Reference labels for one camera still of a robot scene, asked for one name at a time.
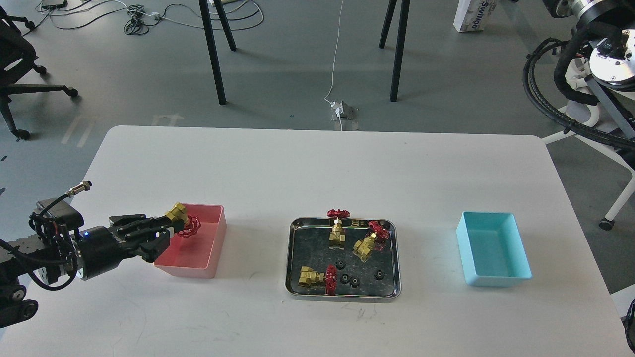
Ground tangled floor cables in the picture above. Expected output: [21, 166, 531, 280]
[35, 0, 264, 36]

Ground brass valve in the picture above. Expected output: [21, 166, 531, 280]
[299, 264, 338, 296]
[327, 209, 351, 249]
[352, 221, 390, 262]
[165, 202, 200, 238]

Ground black office chair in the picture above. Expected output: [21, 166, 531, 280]
[0, 8, 78, 140]

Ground right black tripod legs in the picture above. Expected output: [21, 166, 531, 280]
[378, 0, 410, 102]

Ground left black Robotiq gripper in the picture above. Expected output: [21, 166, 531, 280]
[75, 213, 172, 280]

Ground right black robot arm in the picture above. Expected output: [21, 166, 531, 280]
[522, 0, 635, 171]

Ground pink plastic box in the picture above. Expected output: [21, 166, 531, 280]
[154, 203, 226, 279]

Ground white office chair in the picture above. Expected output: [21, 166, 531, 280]
[542, 59, 635, 230]

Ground blue plastic box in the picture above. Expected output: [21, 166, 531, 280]
[456, 212, 533, 287]

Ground black tripod legs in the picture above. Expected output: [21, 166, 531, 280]
[378, 0, 410, 102]
[198, 0, 237, 106]

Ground grey floor power socket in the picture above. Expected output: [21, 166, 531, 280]
[330, 101, 355, 120]

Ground metal tray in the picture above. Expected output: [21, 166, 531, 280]
[285, 217, 401, 300]

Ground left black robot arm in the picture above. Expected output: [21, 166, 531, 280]
[0, 181, 189, 328]

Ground left black tripod legs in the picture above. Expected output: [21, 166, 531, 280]
[198, 0, 237, 106]

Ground white cardboard box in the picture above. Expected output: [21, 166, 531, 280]
[453, 0, 498, 33]

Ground white floor cable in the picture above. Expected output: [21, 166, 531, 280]
[323, 0, 344, 131]

